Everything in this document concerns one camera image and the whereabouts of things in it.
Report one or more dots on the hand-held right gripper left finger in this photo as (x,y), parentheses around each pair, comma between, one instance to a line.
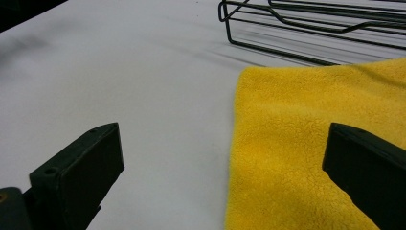
(84,172)

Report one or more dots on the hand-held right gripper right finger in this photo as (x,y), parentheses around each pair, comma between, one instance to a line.
(370,172)

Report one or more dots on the yellow fleece cloth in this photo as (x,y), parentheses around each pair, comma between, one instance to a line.
(287,134)

